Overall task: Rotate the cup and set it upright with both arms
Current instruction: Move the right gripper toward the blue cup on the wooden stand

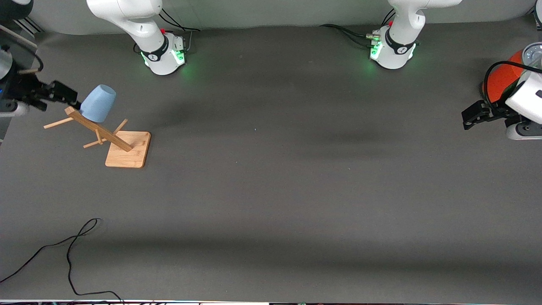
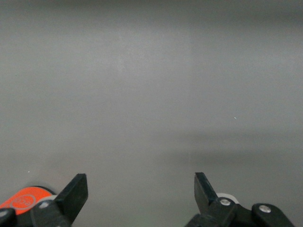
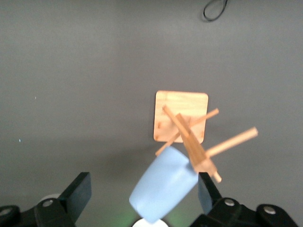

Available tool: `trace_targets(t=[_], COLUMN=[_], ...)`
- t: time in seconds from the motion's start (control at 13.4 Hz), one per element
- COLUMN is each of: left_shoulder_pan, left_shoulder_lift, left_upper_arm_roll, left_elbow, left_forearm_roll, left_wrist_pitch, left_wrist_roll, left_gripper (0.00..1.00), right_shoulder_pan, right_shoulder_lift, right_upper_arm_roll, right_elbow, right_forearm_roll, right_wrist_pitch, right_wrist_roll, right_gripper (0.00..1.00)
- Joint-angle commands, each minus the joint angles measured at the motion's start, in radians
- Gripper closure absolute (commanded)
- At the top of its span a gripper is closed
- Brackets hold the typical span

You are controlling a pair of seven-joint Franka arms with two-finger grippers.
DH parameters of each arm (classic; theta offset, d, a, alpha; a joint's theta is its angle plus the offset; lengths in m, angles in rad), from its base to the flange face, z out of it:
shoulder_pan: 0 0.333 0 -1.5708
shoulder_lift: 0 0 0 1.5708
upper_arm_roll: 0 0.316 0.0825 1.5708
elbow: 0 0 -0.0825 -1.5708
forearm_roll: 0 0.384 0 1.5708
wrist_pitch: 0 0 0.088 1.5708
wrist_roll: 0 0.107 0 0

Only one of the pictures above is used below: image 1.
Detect light blue cup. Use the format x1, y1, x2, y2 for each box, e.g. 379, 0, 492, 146
80, 84, 117, 123

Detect wooden cup rack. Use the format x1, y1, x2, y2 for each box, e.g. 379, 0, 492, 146
43, 106, 152, 169

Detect orange cylindrical can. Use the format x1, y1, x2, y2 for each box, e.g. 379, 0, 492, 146
481, 42, 542, 105

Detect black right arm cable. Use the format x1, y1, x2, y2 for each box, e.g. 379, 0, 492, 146
0, 42, 44, 73

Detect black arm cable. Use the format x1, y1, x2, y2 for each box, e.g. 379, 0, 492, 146
484, 61, 542, 107
0, 42, 44, 73

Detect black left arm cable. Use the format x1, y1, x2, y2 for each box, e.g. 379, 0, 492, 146
484, 61, 542, 107

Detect aluminium frame rail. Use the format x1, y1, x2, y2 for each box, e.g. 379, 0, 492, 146
16, 16, 44, 35

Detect black right base cables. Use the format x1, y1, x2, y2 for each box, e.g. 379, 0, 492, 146
133, 8, 201, 55

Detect black base cables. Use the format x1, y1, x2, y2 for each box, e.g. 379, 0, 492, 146
133, 8, 201, 55
319, 8, 397, 48

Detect black left base cables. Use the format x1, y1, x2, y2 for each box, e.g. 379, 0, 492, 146
319, 8, 397, 48

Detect thin black loose cable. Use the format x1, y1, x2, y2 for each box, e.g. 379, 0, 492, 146
0, 218, 124, 304

